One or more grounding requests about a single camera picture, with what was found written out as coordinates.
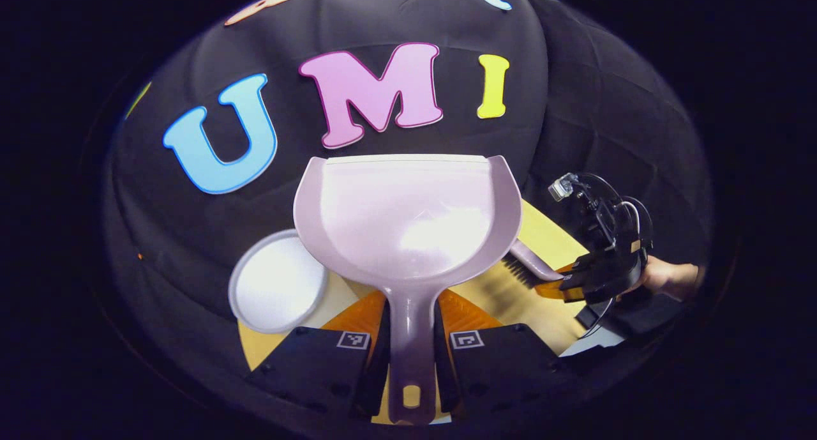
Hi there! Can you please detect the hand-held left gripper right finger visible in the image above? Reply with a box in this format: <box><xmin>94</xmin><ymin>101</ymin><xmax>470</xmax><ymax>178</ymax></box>
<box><xmin>434</xmin><ymin>290</ymin><xmax>562</xmax><ymax>416</ymax></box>

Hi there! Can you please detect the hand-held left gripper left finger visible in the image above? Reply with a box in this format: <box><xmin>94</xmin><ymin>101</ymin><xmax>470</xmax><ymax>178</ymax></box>
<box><xmin>246</xmin><ymin>290</ymin><xmax>391</xmax><ymax>420</ymax></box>

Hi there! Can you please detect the small pink broom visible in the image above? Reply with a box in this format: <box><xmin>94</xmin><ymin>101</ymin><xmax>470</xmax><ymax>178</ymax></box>
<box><xmin>501</xmin><ymin>239</ymin><xmax>566</xmax><ymax>292</ymax></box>

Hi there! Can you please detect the white garbage bin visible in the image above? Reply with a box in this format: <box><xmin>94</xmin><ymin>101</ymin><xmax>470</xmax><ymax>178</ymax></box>
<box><xmin>228</xmin><ymin>229</ymin><xmax>329</xmax><ymax>334</ymax></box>

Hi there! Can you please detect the small pink dustpan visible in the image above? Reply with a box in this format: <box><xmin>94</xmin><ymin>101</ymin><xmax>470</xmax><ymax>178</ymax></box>
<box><xmin>292</xmin><ymin>154</ymin><xmax>523</xmax><ymax>426</ymax></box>

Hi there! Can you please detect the wooden desktop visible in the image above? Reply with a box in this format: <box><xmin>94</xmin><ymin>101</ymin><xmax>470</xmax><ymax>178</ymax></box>
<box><xmin>237</xmin><ymin>199</ymin><xmax>591</xmax><ymax>426</ymax></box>

